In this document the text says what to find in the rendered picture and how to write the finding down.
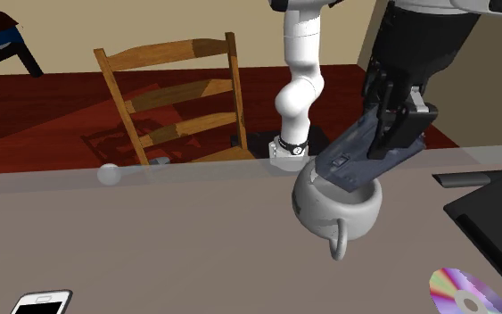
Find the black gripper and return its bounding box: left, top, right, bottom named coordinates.
left=362, top=1, right=482, bottom=161

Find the dark blue device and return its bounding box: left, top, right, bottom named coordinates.
left=314, top=103, right=426, bottom=194

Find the dark grey remote control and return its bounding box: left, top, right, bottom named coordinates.
left=432, top=169, right=502, bottom=189

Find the white mug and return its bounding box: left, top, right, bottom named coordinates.
left=292, top=158, right=383, bottom=262

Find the black laptop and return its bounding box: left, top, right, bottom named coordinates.
left=443, top=162, right=502, bottom=306

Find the iridescent compact disc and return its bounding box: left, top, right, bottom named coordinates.
left=428, top=267, right=502, bottom=314

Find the wooden ladder-back chair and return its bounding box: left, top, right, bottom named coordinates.
left=93, top=31, right=259, bottom=167

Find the white ball on grey stick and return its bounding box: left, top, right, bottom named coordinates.
left=96, top=156, right=171, bottom=187

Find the white smartphone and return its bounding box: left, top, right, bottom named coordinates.
left=10, top=288, right=74, bottom=314

